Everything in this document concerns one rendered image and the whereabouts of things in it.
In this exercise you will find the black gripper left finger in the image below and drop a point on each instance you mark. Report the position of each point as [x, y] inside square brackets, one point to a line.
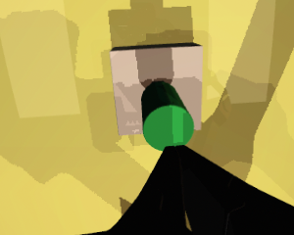
[159, 209]

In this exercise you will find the beige square block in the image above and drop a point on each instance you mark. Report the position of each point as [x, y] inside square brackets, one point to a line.
[135, 67]

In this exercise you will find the green cylinder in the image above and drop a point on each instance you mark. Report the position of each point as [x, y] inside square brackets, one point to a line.
[165, 121]

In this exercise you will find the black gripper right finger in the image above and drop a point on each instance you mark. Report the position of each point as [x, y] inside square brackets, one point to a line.
[218, 203]

